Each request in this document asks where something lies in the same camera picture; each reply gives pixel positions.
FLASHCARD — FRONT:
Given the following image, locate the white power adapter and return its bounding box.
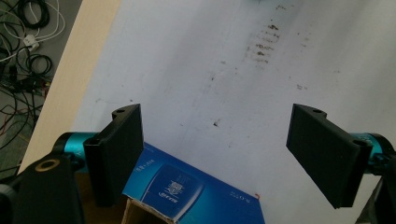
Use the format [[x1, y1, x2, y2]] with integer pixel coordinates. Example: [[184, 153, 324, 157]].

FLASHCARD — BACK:
[[22, 34, 41, 52]]

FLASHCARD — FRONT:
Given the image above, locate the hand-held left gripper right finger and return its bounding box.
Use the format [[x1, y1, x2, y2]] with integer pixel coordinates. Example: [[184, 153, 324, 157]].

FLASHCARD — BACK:
[[285, 103, 374, 210]]

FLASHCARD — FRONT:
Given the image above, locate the blue cardboard box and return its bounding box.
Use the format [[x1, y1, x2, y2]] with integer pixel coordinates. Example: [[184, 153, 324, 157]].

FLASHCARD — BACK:
[[120, 142, 266, 224]]

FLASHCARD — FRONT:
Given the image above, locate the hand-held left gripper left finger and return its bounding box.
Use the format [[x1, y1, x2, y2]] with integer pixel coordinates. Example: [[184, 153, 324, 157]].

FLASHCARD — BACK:
[[82, 103, 145, 208]]

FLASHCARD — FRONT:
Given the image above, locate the black cable bundle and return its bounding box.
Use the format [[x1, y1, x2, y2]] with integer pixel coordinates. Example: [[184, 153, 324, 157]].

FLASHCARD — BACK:
[[0, 0, 54, 175]]

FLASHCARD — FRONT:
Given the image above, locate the white cable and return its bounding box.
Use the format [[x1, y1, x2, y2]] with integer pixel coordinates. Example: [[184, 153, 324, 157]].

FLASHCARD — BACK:
[[0, 0, 66, 63]]

